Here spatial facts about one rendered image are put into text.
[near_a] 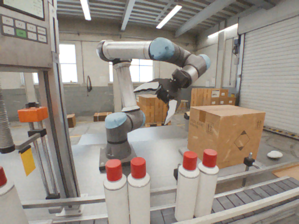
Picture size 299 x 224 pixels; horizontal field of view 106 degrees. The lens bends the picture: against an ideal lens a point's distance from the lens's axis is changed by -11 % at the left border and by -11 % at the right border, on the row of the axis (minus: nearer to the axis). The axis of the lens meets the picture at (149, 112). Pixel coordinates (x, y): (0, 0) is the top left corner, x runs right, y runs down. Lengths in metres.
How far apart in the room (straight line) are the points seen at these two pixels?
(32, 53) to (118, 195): 0.37
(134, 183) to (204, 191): 0.18
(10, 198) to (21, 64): 0.28
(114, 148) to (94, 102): 5.10
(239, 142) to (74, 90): 5.62
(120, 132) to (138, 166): 0.42
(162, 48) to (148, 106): 3.25
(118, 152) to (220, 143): 0.50
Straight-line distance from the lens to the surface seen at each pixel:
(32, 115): 0.38
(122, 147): 0.72
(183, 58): 0.59
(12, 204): 0.42
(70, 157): 0.49
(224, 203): 0.54
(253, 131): 0.80
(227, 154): 0.72
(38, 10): 0.43
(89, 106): 5.81
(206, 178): 0.37
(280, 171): 0.92
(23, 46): 0.40
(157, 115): 3.83
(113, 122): 0.67
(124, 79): 0.79
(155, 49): 0.48
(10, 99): 6.70
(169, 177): 0.66
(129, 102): 0.78
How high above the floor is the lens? 1.25
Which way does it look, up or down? 12 degrees down
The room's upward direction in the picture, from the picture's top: straight up
